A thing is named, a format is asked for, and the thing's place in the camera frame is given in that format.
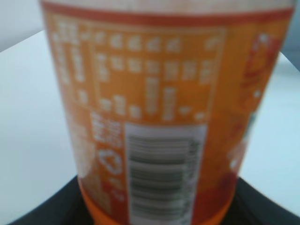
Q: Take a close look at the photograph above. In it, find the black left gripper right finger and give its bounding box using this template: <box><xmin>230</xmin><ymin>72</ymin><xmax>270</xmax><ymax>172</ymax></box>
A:
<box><xmin>221</xmin><ymin>178</ymin><xmax>300</xmax><ymax>225</ymax></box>

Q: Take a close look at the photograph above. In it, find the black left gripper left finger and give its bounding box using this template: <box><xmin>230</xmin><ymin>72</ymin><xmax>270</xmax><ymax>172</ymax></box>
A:
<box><xmin>10</xmin><ymin>177</ymin><xmax>94</xmax><ymax>225</ymax></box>

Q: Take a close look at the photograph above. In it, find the orange Mirinda soda bottle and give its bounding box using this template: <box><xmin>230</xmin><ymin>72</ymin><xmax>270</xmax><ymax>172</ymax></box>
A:
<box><xmin>40</xmin><ymin>0</ymin><xmax>296</xmax><ymax>225</ymax></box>

